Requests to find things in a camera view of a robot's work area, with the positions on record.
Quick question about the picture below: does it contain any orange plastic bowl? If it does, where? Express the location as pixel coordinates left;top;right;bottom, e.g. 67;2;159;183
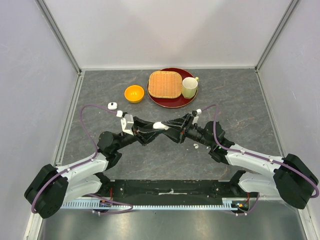
124;85;145;104

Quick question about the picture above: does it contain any red round lacquer tray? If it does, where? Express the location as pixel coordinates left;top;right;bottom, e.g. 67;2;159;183
147;67;199;109

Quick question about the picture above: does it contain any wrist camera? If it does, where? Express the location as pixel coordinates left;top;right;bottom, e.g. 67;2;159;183
191;108;202;125
120;114;134;136

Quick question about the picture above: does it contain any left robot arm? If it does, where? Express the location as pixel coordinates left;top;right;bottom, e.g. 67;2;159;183
24;114;170;219

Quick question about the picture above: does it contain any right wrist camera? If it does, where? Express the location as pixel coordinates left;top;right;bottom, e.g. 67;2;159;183
191;108;202;125

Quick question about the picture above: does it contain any aluminium frame post right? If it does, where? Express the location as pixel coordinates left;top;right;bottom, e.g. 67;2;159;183
254;0;300;74

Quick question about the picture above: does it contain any pale green mug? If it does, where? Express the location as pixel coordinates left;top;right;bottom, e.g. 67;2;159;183
181;77;199;99

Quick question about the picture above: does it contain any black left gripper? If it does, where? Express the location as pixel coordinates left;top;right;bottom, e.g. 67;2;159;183
114;116;166;151

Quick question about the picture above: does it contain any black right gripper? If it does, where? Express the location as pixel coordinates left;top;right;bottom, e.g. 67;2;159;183
161;112;213;148

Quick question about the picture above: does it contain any aluminium frame post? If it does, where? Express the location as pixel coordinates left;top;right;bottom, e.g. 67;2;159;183
254;0;300;74
35;0;82;75

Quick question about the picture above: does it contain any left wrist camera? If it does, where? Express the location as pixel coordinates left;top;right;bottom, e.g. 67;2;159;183
120;114;134;136

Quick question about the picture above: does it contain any white earbud charging case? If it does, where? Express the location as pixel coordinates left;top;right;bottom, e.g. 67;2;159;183
152;121;170;131

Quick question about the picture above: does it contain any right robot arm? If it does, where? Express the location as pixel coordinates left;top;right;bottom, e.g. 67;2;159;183
153;113;320;209

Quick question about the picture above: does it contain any woven bamboo basket tray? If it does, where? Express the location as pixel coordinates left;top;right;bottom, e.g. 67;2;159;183
147;70;182;99

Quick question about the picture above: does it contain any light blue cable duct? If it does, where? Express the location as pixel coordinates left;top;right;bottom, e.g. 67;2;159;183
61;197;249;211

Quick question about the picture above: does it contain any small white charging case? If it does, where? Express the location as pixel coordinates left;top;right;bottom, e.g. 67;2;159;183
107;102;118;111

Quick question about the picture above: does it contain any aluminium frame post left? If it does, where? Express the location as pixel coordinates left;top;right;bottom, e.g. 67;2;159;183
35;0;82;75

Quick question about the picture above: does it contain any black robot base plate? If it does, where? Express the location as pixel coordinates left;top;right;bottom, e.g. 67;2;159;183
97;179;247;206

